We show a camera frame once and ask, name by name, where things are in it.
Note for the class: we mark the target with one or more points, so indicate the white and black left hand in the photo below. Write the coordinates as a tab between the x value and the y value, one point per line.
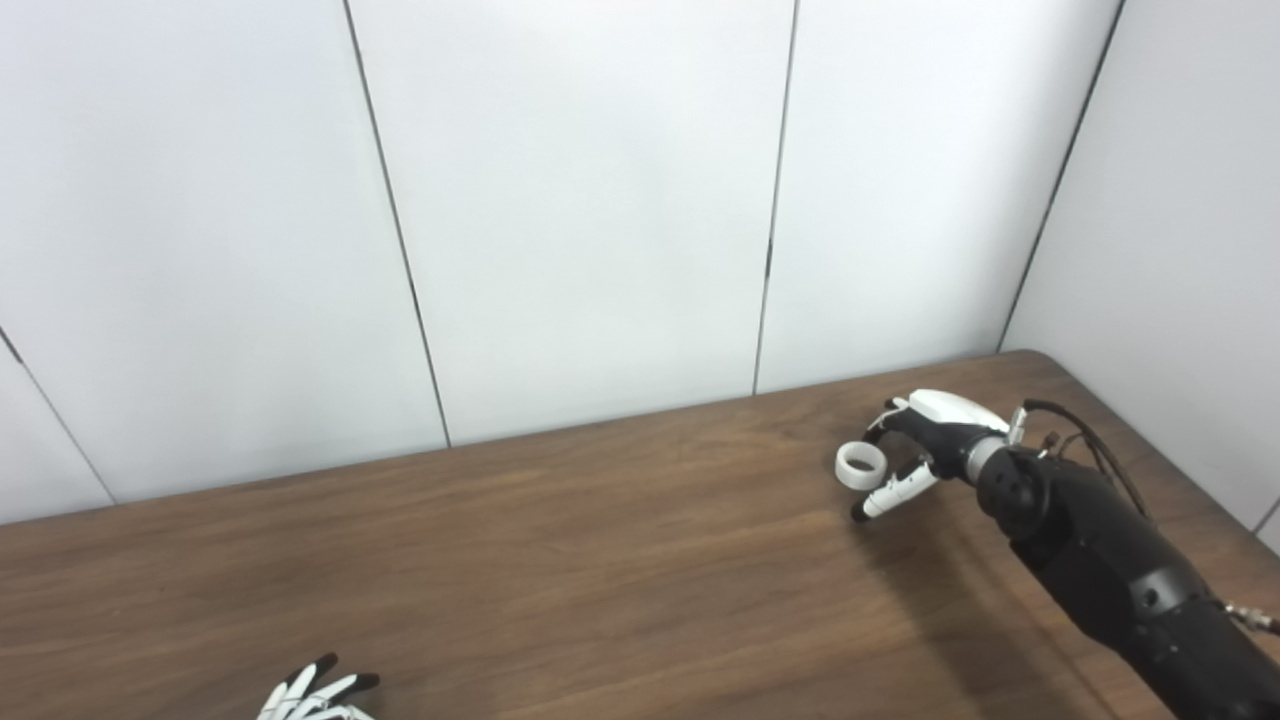
310	700

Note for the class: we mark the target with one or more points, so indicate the white and black right hand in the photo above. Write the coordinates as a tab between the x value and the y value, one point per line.
950	425

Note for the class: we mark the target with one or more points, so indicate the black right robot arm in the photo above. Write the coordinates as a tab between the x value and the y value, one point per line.
1110	560

